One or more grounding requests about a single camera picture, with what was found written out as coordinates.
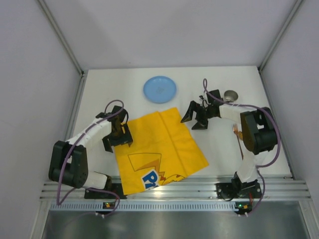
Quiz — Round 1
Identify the metal cup with brown base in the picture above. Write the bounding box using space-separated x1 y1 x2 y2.
223 90 239 103

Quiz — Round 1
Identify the rose gold fork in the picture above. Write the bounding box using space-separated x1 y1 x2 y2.
233 123 244 160

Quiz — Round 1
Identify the light blue plate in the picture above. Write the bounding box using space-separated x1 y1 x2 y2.
143 76 177 104

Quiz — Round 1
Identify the yellow cartoon placemat cloth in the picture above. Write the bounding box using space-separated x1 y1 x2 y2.
115 108 209 195

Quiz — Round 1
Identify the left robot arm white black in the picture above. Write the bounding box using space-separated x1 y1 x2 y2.
48 110 133 189

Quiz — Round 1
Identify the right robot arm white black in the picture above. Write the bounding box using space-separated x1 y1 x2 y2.
180 96 279 193

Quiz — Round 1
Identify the gold spoon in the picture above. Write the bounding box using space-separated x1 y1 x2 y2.
235 131 243 141

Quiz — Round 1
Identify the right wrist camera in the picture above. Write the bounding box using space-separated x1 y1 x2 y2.
206 90 221 105

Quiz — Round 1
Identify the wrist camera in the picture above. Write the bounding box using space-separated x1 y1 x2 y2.
111 106 129 122
206 90 221 105

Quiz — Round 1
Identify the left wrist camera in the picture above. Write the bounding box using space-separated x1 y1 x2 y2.
111 106 129 122

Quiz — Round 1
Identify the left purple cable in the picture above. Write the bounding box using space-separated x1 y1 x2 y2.
56 100 125 212

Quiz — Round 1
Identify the purple cable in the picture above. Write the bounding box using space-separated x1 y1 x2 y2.
202 78 282 215
56 100 125 212

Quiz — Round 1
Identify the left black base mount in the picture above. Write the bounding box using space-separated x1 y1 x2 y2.
84 183 129 200

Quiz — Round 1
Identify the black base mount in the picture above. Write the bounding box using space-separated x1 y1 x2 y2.
84 183 129 200
216 180 262 201

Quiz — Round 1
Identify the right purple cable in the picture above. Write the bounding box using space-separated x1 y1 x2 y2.
202 78 282 215

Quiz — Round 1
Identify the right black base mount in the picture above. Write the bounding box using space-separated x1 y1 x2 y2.
216 180 262 201

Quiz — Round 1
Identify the aluminium rail frame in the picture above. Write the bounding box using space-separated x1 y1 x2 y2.
39 175 312 201

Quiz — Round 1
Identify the slotted cable duct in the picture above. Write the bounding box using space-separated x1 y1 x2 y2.
50 200 252 212

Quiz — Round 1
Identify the right aluminium corner post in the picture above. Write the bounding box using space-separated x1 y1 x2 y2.
258 0 305 74

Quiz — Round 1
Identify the aluminium corner post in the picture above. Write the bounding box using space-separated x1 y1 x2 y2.
258 0 305 74
35 0 84 76

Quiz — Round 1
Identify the left aluminium corner post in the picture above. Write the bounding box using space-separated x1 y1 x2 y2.
35 0 84 76

